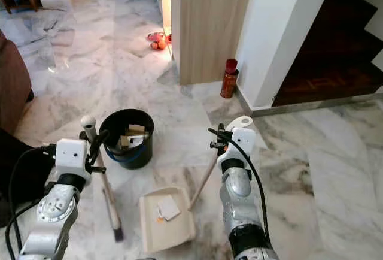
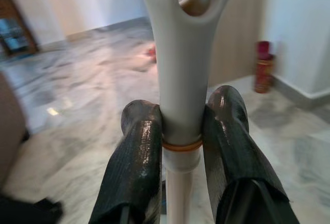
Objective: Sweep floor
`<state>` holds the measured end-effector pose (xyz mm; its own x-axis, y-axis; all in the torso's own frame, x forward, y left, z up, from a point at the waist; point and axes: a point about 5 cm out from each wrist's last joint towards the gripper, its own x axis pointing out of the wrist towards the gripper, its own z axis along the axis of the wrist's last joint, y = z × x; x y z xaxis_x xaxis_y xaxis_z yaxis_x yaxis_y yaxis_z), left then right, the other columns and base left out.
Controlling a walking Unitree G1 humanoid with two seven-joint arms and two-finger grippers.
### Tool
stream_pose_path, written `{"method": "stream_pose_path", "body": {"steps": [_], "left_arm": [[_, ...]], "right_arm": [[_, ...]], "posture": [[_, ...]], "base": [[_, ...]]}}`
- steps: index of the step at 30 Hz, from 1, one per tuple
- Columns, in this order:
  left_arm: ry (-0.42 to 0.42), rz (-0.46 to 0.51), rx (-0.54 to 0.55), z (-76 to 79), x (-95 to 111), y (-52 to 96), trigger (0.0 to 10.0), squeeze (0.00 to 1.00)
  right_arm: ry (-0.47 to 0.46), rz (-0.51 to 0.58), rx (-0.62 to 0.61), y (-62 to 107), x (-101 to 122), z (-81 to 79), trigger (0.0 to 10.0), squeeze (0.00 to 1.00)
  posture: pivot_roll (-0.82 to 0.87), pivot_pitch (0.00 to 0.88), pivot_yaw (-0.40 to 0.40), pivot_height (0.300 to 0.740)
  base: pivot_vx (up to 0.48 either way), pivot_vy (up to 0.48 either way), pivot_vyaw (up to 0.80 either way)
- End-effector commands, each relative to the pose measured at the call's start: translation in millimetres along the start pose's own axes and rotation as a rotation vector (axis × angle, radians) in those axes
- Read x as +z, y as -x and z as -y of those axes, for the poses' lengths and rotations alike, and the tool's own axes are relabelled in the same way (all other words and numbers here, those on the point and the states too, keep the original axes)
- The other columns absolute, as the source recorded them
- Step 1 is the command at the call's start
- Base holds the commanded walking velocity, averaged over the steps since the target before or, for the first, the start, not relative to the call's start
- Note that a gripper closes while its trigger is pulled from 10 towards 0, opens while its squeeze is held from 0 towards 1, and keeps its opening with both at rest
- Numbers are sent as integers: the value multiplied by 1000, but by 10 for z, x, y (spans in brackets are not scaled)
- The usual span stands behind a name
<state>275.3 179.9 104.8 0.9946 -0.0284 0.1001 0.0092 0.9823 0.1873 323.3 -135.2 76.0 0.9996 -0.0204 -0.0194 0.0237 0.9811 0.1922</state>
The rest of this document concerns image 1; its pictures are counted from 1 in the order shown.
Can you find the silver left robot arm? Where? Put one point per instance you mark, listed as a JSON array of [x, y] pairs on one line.
[[54, 218]]

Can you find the black bucket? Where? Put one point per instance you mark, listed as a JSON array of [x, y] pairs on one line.
[[125, 157]]

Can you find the small brown box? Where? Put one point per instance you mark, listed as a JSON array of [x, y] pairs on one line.
[[133, 142]]

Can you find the flat tan cardboard piece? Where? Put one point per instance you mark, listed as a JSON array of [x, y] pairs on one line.
[[136, 129]]

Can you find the red spray can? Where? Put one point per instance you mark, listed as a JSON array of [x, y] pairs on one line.
[[228, 80]]

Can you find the black cloth bag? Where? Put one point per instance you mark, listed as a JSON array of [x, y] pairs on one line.
[[21, 176]]

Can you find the white paper sheet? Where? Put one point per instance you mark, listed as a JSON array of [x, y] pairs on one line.
[[168, 208]]

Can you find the brown sofa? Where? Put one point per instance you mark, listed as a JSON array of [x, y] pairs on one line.
[[13, 89]]

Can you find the light wooden panel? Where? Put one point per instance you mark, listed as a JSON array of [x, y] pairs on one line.
[[215, 26]]

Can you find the dark wooden stairs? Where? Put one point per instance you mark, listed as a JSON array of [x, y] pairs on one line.
[[329, 44]]

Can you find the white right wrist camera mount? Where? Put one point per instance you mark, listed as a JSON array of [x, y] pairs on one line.
[[242, 143]]

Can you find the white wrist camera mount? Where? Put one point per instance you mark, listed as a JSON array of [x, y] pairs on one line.
[[242, 143], [72, 157]]

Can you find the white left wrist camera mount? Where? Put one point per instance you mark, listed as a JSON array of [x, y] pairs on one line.
[[72, 157]]

